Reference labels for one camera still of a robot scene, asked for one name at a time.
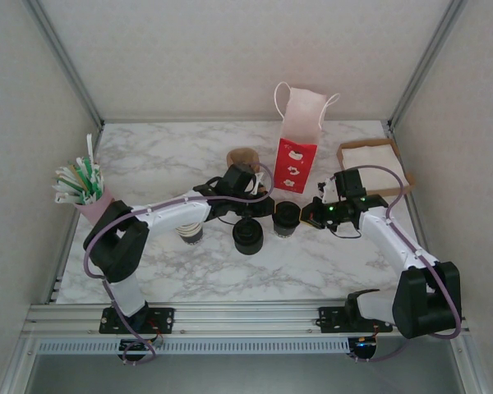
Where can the brown pulp two-cup carrier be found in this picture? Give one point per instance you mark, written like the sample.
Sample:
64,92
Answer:
240,157

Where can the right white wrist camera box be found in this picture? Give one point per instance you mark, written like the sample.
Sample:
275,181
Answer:
328,189

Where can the nested paper cup stack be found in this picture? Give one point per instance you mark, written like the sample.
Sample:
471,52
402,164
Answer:
191,236

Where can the black controller board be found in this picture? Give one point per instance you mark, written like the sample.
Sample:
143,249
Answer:
363,349
137,346

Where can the short white wrapped straw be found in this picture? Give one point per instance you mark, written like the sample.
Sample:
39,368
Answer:
65,199

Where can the aluminium frame post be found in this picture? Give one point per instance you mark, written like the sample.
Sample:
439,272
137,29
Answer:
64,61
428,61

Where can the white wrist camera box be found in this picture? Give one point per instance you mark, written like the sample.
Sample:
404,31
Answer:
328,189
255,182

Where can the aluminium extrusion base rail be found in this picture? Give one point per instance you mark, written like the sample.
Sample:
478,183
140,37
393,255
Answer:
246,320

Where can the aluminium table edge rail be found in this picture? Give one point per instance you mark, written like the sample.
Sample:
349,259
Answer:
189,120

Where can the brown cardboard napkin tray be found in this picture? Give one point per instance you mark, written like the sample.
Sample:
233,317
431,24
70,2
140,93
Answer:
341,162

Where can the green white wrapped straw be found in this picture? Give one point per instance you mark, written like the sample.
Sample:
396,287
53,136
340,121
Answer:
96,180

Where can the stack of black lids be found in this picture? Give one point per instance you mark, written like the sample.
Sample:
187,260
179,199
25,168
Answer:
248,244

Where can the pink straw holder cup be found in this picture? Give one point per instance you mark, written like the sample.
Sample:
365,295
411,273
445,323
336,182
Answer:
92,211

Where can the white napkin stack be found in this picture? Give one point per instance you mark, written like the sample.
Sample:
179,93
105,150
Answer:
378,158

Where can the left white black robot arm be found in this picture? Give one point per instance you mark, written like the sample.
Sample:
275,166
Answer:
168,215

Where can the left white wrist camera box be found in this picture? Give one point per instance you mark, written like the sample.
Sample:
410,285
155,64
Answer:
255,182

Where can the red paper gift bag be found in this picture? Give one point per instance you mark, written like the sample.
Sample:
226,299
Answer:
293,172

